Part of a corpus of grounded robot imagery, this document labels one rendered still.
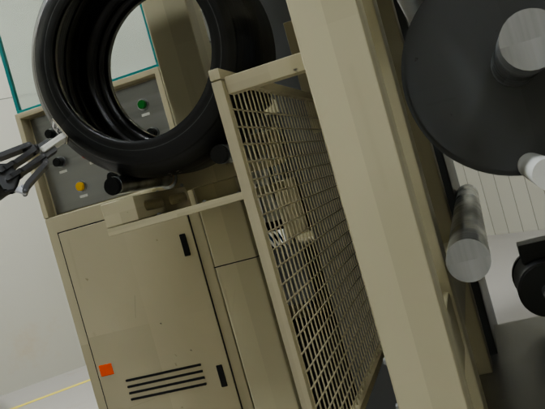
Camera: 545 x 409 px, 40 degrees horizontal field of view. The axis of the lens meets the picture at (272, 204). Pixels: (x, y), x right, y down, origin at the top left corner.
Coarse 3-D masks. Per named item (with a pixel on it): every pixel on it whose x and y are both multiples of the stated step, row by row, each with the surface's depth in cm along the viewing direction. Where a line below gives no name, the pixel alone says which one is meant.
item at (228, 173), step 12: (264, 132) 206; (276, 132) 205; (264, 144) 206; (276, 144) 205; (276, 156) 206; (216, 168) 210; (228, 168) 209; (252, 168) 208; (264, 168) 208; (180, 180) 213; (192, 180) 212; (204, 180) 211; (216, 180) 210
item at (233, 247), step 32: (160, 0) 212; (192, 0) 217; (160, 32) 213; (192, 32) 211; (160, 64) 214; (192, 64) 212; (192, 96) 212; (224, 192) 213; (224, 224) 214; (224, 256) 214; (256, 256) 212; (224, 288) 215; (256, 288) 213; (256, 320) 214; (256, 352) 215; (256, 384) 215; (288, 384) 213
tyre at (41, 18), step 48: (48, 0) 180; (96, 0) 202; (144, 0) 205; (240, 0) 172; (48, 48) 180; (96, 48) 207; (240, 48) 171; (48, 96) 182; (96, 96) 208; (240, 96) 173; (96, 144) 180; (144, 144) 176; (192, 144) 175
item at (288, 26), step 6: (288, 24) 197; (288, 30) 197; (288, 36) 197; (294, 36) 197; (288, 42) 198; (294, 42) 197; (294, 48) 197; (300, 78) 197; (306, 78) 197; (300, 84) 198; (306, 84) 197; (306, 90) 197; (306, 102) 198; (312, 102) 197; (312, 108) 197; (318, 120) 197; (312, 126) 198
